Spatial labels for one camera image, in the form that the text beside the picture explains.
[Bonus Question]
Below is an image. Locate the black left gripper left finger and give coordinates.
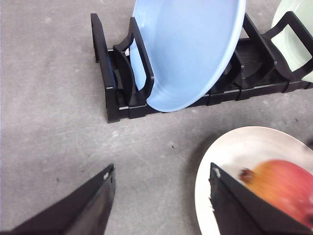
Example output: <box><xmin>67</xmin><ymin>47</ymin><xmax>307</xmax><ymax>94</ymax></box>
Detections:
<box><xmin>0</xmin><ymin>164</ymin><xmax>116</xmax><ymax>235</ymax></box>

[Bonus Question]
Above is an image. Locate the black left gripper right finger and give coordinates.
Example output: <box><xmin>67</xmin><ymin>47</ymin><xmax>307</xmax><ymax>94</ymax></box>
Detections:
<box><xmin>209</xmin><ymin>163</ymin><xmax>313</xmax><ymax>235</ymax></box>

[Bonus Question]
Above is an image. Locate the red pomegranate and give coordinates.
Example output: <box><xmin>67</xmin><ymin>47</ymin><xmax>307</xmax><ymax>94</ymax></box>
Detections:
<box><xmin>238</xmin><ymin>159</ymin><xmax>313</xmax><ymax>228</ymax></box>

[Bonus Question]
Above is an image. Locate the white cream plate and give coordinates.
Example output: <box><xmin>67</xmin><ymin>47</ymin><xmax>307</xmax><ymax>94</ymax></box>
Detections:
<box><xmin>195</xmin><ymin>126</ymin><xmax>313</xmax><ymax>235</ymax></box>

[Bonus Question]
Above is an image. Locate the light blue plate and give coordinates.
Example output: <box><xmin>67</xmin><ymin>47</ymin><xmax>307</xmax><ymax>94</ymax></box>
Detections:
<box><xmin>130</xmin><ymin>0</ymin><xmax>246</xmax><ymax>112</ymax></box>

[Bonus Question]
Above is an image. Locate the mint green plate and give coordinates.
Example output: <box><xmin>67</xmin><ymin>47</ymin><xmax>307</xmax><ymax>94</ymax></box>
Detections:
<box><xmin>271</xmin><ymin>0</ymin><xmax>313</xmax><ymax>83</ymax></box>

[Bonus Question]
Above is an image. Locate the black plastic dish rack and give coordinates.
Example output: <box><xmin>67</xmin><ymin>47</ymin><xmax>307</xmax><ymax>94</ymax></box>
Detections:
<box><xmin>91</xmin><ymin>11</ymin><xmax>313</xmax><ymax>123</ymax></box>

